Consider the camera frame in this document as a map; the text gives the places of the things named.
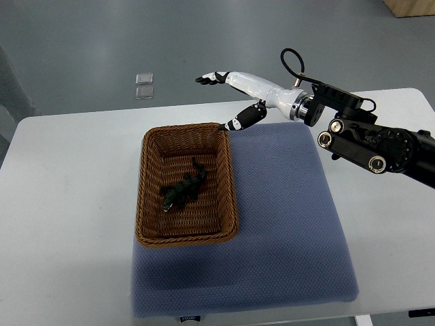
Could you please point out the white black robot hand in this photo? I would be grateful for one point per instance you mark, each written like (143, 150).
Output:
(268, 95)

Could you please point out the dark toy crocodile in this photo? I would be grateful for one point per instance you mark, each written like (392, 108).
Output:
(188, 188)

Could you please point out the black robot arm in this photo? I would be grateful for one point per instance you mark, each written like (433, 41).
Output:
(354, 135)

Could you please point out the brown wicker basket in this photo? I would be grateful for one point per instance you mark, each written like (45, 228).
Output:
(166, 155)

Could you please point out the wooden box corner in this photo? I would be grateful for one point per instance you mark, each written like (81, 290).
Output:
(410, 8)

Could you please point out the blue textured cushion mat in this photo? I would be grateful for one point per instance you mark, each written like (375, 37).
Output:
(290, 249)

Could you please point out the upper metal floor plate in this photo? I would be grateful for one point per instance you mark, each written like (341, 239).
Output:
(144, 78)

